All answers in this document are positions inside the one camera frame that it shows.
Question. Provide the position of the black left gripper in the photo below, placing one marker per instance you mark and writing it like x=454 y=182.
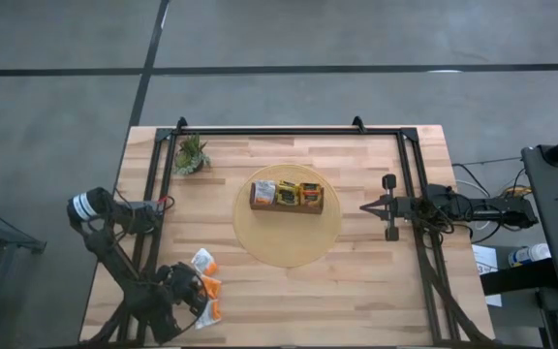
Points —
x=182 y=288

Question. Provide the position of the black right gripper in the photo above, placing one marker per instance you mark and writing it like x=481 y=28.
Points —
x=390 y=211

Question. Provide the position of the white orange tea packet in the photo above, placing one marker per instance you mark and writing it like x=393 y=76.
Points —
x=264 y=184
x=213 y=312
x=264 y=196
x=205 y=262

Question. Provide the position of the brown wooden compartment tea box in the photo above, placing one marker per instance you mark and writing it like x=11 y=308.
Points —
x=284 y=209

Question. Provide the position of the round woven straw placemat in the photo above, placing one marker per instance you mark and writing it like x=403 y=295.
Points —
x=284 y=242

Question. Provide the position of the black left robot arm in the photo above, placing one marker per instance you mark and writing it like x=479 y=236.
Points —
x=114 y=262

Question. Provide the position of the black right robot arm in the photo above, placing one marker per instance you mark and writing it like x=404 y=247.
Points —
x=477 y=211

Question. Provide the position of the white paper sheet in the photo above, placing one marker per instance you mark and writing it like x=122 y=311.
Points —
x=485 y=257

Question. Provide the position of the potted green succulent plant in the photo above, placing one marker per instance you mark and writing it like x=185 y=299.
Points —
x=192 y=155

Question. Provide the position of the black flat bar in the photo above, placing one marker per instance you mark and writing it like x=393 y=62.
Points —
x=516 y=277

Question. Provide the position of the white plastic bottle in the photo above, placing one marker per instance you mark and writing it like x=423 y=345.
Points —
x=531 y=254

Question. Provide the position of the grey metal stand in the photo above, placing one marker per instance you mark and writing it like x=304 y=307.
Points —
x=3 y=237

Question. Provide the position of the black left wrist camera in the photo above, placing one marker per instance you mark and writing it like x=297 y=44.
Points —
x=171 y=277

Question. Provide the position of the black metal table frame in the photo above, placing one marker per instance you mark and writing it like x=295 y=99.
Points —
x=259 y=131

